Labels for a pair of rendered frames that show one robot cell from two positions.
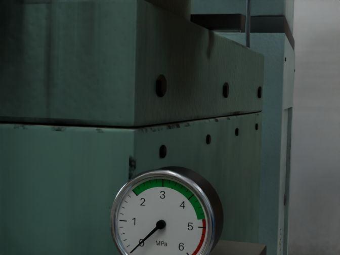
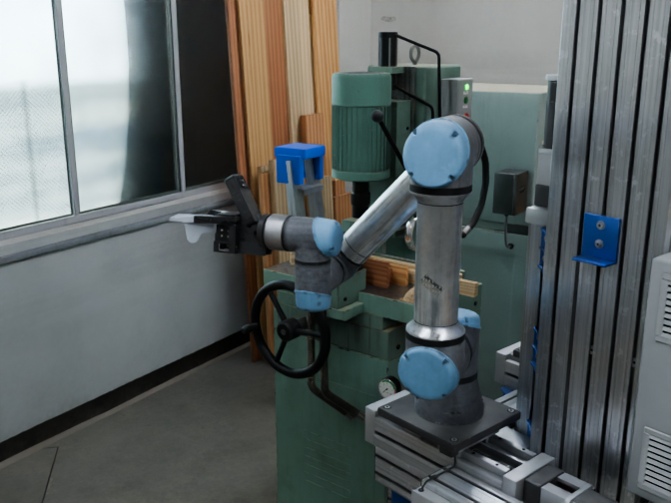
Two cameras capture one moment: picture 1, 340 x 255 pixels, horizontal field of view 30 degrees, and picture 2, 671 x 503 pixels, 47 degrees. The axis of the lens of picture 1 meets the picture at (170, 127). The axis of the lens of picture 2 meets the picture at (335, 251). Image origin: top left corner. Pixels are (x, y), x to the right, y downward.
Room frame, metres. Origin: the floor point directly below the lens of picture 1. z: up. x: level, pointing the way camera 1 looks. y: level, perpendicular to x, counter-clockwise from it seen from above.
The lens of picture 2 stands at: (-1.54, -0.56, 1.61)
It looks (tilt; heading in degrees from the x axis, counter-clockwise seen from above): 16 degrees down; 21
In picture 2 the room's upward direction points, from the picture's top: straight up
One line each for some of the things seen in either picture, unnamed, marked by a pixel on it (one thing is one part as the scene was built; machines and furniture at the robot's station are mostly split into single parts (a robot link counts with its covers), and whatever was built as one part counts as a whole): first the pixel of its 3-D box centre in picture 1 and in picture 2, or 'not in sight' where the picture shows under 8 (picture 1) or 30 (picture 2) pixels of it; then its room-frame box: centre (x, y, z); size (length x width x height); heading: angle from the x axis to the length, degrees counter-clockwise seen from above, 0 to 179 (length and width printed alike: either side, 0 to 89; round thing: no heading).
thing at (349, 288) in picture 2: not in sight; (333, 283); (0.45, 0.20, 0.92); 0.15 x 0.13 x 0.09; 73
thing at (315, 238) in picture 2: not in sight; (313, 237); (-0.13, 0.02, 1.21); 0.11 x 0.08 x 0.09; 88
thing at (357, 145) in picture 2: not in sight; (360, 126); (0.65, 0.19, 1.35); 0.18 x 0.18 x 0.31
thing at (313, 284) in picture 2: not in sight; (316, 280); (-0.11, 0.02, 1.12); 0.11 x 0.08 x 0.11; 178
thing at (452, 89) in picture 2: not in sight; (456, 104); (0.92, -0.04, 1.40); 0.10 x 0.06 x 0.16; 163
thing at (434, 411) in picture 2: not in sight; (449, 388); (-0.01, -0.25, 0.87); 0.15 x 0.15 x 0.10
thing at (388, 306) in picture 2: not in sight; (350, 291); (0.54, 0.18, 0.87); 0.61 x 0.30 x 0.06; 73
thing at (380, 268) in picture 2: not in sight; (360, 268); (0.55, 0.15, 0.94); 0.20 x 0.01 x 0.08; 73
